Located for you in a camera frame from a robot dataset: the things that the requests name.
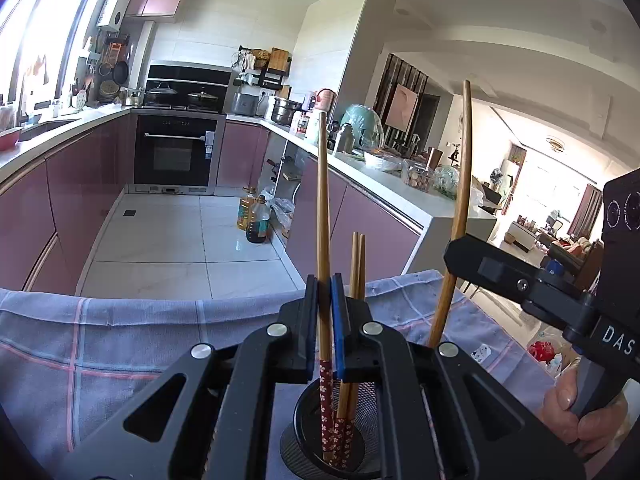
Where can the kitchen window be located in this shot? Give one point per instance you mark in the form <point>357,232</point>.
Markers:
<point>45,25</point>

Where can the round ceiling lamp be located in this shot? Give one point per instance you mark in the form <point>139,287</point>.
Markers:
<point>555,144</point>

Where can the light bamboo chopstick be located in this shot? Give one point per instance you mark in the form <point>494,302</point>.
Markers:
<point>462,185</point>

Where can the mint green covered appliance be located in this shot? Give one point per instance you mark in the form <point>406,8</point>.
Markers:
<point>362,125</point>

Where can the bamboo chopstick floral end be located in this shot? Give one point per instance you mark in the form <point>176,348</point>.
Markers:
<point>354,270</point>
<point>323,210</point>

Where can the glass jar of nuts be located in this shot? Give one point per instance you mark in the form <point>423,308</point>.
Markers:
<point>417,177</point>

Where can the purple checked tablecloth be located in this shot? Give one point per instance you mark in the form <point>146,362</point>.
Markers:
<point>125,335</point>

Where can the kitchen sink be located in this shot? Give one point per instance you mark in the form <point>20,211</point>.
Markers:
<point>50,127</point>

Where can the bagged green vegetables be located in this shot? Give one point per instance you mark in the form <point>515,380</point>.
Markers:
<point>446,180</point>

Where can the black built-in oven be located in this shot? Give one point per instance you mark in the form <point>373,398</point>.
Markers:
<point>175,155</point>

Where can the pink kitchen island cabinets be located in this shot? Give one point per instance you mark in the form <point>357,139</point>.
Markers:
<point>370,225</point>

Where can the red plastic bag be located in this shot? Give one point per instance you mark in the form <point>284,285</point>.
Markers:
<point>541,351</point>

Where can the wooden cutting board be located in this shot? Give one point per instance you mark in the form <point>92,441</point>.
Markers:
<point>279,60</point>

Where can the white water heater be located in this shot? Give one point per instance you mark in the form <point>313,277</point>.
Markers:
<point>116,2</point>

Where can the person's right hand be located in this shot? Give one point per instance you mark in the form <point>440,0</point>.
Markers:
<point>557,405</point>

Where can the dark cooking oil bottle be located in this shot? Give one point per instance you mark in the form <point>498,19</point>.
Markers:
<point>259,222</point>

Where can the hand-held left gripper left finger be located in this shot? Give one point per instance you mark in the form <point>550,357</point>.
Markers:
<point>312,320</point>

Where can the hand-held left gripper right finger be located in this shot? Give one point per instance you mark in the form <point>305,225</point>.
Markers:
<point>337,320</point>

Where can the black range hood panel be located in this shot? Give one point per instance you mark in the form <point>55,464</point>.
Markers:
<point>190,72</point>

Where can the pink wall painting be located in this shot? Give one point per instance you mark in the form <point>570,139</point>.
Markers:
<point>402,107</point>

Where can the black pot glass lid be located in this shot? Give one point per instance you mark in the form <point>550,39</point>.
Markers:
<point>161,94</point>
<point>202,99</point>

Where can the yellow cooking oil bottle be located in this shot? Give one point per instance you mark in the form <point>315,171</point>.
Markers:
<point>245,212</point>

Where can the black mesh utensil holder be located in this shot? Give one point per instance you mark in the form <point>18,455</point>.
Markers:
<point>307,412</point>

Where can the pink electric kettle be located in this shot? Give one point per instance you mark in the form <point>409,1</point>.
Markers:
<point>325,101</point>

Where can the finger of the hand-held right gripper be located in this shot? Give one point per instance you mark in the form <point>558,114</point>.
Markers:
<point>495,272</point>

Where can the wall rack with kitchen tools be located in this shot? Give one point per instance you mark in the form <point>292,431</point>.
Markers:
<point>107,67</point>

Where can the clear plastic bag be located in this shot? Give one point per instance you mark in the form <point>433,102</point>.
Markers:
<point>282,212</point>

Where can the covered white bowl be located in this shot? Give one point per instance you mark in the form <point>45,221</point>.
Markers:
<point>381,161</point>

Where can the chopsticks in holder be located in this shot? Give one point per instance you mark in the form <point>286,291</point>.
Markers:
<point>361,270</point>

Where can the dark red curtain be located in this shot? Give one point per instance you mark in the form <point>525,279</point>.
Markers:
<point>587,210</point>

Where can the steel thermos bottle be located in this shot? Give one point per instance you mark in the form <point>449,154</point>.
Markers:
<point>344,139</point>

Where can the pink base cabinet beside oven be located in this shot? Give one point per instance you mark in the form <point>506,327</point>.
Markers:
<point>240,155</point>

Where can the pink base cabinets under window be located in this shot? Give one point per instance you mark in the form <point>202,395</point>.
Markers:
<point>65,200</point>

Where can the stainless steel stockpot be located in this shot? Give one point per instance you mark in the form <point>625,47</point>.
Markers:
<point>285,112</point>

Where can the red bowl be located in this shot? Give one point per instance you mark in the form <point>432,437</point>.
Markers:
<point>9,140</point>

